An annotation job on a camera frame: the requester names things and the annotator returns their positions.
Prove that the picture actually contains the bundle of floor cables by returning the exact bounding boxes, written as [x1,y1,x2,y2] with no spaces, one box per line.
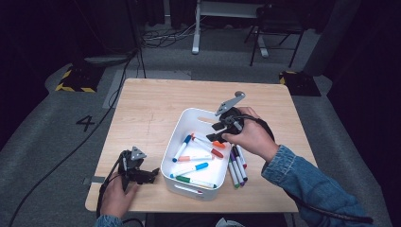
[141,18,197,49]

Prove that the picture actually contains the black metal chair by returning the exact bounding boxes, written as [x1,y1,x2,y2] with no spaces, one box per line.
[244,3,306,69]

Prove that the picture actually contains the white plastic storage bin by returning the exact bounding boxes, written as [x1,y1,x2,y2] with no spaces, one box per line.
[160,107,235,202]

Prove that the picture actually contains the black base with yellow stripes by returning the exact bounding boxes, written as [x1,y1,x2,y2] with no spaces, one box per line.
[55,64,106,94]
[278,70,322,97]

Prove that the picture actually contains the bright red capped marker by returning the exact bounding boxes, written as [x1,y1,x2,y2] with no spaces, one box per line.
[235,144,249,169]

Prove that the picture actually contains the long black floor cable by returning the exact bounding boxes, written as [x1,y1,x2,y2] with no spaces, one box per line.
[8,46,141,227]

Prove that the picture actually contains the black capped marker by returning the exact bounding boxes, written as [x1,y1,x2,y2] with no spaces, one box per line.
[232,145,249,183]

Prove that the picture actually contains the grey tape strip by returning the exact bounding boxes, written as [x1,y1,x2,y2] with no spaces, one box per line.
[83,175,106,185]

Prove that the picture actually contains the dark green capped marker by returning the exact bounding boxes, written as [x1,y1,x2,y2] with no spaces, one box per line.
[175,175,218,189]

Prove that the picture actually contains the purple capped marker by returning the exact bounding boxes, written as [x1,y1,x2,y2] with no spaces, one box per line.
[229,150,246,186]

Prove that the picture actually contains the light green capped marker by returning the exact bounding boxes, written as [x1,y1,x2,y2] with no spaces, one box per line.
[227,157,241,189]

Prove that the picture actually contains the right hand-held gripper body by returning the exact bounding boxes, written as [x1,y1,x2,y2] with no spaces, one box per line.
[215,91,247,137]

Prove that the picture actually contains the person's left hand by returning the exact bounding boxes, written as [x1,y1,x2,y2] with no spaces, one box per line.
[99,181,140,219]

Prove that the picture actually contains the light blue capped marker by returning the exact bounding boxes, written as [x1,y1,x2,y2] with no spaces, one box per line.
[169,162,210,179]

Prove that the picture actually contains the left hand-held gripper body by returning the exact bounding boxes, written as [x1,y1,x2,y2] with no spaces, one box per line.
[117,146,153,192]

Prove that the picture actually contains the white desk frame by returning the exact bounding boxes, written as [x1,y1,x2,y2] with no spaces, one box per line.
[191,0,270,59]

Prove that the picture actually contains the person's right hand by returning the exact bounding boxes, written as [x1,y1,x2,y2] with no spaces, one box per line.
[221,106,281,164]

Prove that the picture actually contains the dark red capped marker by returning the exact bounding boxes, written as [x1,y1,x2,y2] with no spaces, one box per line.
[192,137,225,160]

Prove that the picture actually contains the dark blue capped marker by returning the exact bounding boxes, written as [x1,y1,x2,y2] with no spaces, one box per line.
[171,133,193,164]

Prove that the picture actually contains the orange capped marker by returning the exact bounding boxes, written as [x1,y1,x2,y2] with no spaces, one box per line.
[190,133,227,149]

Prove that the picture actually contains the black stand pole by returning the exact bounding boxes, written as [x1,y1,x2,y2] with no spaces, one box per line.
[125,0,148,79]

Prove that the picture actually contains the person's light clothing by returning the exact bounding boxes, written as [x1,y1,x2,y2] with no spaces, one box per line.
[215,216,250,227]

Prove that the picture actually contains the grey stand base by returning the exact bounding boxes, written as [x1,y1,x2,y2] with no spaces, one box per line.
[83,54,131,67]

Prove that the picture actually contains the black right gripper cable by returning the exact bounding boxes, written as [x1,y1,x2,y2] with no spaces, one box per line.
[240,114,375,224]

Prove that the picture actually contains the salmon capped marker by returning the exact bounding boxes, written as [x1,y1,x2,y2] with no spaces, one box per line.
[177,153,215,163]

